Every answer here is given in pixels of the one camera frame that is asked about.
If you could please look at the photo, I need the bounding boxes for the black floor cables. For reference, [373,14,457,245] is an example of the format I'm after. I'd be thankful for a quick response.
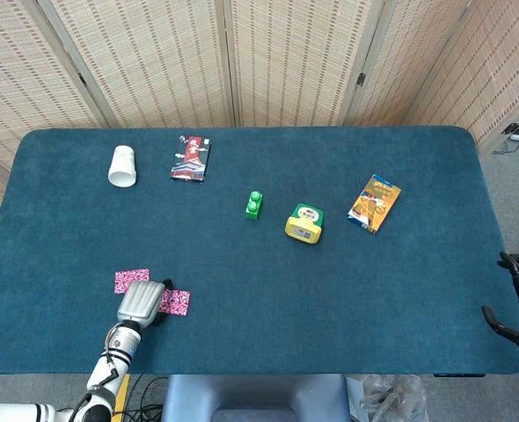
[122,374,169,422]

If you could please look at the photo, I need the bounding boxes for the green toy brick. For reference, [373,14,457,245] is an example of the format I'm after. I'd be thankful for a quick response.
[245,190,264,221]

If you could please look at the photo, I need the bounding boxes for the clear plastic bag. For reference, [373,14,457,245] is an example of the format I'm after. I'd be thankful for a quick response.
[358,374,430,422]

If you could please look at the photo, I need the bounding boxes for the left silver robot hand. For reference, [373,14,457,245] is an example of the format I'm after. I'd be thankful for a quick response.
[116,278,174,327]

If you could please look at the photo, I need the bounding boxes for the orange blue snack box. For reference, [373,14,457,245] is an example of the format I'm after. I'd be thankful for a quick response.
[346,173,403,235]

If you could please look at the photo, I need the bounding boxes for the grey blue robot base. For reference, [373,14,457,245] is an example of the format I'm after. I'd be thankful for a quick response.
[161,374,351,422]

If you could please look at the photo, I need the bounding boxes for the woven bamboo folding screen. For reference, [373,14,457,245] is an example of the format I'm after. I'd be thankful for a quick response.
[0,0,519,267]

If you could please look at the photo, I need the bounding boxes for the yellow lidded green container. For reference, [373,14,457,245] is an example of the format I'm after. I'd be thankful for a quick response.
[284,202,325,245]

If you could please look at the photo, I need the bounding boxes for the pink patterned square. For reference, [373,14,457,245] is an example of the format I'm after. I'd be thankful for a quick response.
[113,268,151,295]
[158,289,191,317]

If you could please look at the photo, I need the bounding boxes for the white paper cup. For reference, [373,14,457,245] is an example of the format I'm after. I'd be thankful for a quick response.
[107,145,137,188]

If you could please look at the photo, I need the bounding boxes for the dark box with red label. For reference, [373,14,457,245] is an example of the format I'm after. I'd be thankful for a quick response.
[169,135,214,184]

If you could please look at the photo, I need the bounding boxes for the yellow floor tape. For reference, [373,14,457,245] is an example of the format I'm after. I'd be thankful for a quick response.
[112,373,131,422]

